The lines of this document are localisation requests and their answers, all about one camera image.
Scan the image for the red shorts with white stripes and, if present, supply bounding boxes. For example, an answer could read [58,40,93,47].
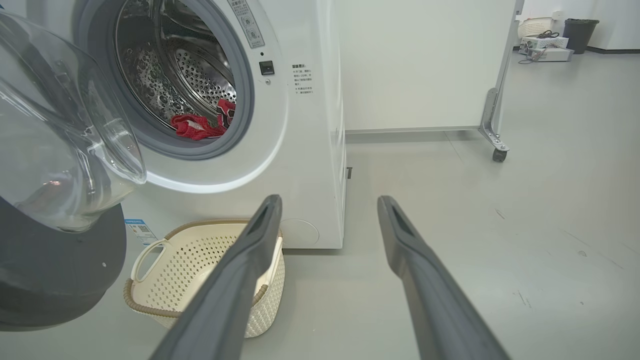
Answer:
[170,113,227,141]

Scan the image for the washing machine door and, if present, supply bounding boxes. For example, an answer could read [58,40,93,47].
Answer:
[0,10,148,332]

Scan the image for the cream perforated laundry basket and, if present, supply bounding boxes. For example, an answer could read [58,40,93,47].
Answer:
[123,218,286,339]

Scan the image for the blue energy label sticker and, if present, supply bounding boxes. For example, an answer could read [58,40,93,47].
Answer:
[124,218,159,246]

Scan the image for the white front-load washing machine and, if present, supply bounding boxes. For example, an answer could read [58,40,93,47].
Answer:
[0,0,349,250]

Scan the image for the small white woven basket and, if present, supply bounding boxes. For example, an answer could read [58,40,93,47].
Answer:
[517,17,554,40]

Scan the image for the black trash bin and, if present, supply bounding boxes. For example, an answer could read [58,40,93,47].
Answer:
[563,18,600,55]

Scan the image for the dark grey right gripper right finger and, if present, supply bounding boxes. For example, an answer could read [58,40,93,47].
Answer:
[377,195,511,360]

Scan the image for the grey warning label sticker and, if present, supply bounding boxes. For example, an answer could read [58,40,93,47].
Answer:
[227,0,266,50]

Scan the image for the white rolling partition panel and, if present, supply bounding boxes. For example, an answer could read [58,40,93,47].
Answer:
[334,0,526,163]

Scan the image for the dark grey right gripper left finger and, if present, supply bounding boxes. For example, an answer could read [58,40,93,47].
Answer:
[150,194,284,360]

